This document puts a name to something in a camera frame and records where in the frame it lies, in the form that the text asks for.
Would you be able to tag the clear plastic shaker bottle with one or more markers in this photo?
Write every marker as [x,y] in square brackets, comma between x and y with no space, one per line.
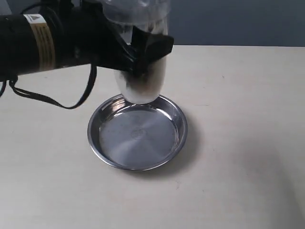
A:
[131,19]

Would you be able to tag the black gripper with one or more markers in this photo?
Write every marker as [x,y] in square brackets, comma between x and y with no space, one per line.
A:
[82,35]

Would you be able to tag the round stainless steel plate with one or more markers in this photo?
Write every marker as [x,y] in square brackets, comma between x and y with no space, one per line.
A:
[137,137]

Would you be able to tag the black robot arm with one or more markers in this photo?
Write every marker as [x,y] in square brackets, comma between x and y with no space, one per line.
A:
[26,44]

